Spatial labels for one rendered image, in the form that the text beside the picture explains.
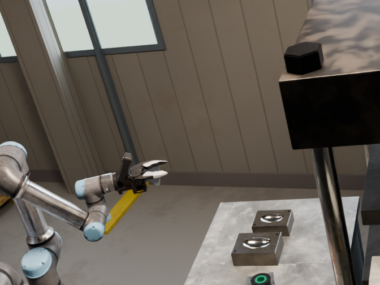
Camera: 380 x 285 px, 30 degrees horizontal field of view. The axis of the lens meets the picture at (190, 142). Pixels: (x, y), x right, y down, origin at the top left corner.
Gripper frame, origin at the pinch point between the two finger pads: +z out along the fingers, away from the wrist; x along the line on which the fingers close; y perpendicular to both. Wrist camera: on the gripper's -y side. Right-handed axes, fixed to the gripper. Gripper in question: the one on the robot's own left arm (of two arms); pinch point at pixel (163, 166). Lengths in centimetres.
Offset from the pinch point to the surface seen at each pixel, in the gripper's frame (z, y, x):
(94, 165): -94, 157, -244
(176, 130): -20, 130, -224
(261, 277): 26, 49, 19
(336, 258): 51, -6, 72
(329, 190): 53, -29, 69
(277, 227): 37, 64, -24
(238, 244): 18, 61, -16
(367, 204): 63, -17, 65
